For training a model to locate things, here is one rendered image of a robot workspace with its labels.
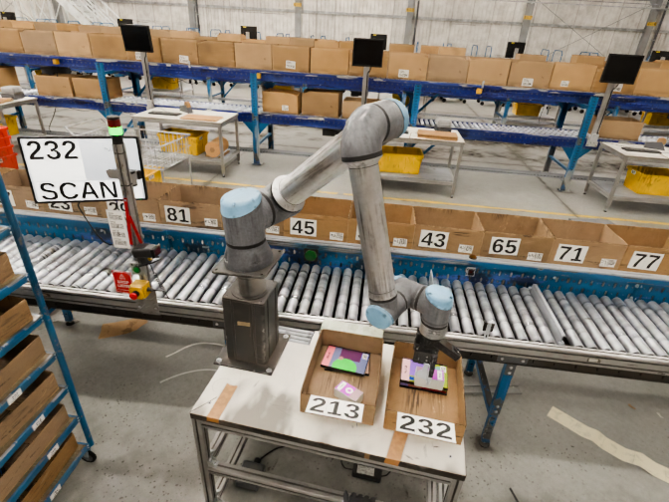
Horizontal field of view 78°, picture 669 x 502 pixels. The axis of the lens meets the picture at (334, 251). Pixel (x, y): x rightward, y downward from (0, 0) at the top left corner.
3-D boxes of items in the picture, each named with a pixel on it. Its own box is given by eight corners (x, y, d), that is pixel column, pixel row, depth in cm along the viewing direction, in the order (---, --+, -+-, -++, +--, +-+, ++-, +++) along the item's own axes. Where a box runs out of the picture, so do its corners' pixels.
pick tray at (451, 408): (381, 428, 152) (384, 409, 147) (391, 357, 185) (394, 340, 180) (461, 445, 147) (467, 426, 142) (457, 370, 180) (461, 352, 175)
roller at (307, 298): (296, 322, 211) (296, 314, 209) (313, 269, 257) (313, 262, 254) (305, 323, 211) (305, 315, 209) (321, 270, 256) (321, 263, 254)
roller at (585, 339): (594, 359, 200) (586, 354, 199) (557, 297, 245) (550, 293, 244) (602, 352, 197) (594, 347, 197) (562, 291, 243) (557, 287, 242)
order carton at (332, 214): (283, 237, 254) (283, 211, 246) (293, 218, 280) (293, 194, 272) (346, 243, 251) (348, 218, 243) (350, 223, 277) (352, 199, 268)
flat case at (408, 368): (447, 391, 165) (448, 388, 164) (399, 381, 168) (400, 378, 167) (446, 368, 177) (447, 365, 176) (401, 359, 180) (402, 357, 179)
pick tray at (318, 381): (299, 411, 156) (299, 392, 152) (320, 345, 190) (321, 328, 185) (373, 426, 152) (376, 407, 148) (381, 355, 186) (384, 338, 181)
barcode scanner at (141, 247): (158, 268, 194) (152, 248, 190) (135, 268, 196) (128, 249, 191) (165, 261, 200) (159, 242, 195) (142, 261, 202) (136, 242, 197)
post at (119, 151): (137, 313, 217) (101, 143, 174) (142, 307, 221) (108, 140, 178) (159, 315, 216) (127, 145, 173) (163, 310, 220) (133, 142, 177)
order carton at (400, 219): (346, 243, 251) (347, 218, 243) (350, 223, 277) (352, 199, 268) (411, 250, 248) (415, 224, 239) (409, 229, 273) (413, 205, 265)
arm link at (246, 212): (216, 239, 157) (209, 195, 148) (250, 223, 169) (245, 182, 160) (244, 250, 148) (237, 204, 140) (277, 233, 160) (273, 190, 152)
